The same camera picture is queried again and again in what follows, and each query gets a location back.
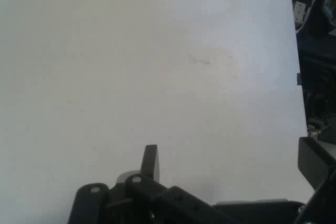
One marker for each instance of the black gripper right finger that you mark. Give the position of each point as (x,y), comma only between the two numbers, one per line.
(315,161)

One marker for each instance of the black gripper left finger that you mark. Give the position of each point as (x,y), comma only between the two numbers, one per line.
(149,163)

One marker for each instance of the black tape piece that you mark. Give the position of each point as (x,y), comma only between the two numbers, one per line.
(298,78)

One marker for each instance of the white metal bracket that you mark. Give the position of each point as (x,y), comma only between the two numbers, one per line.
(299,11)

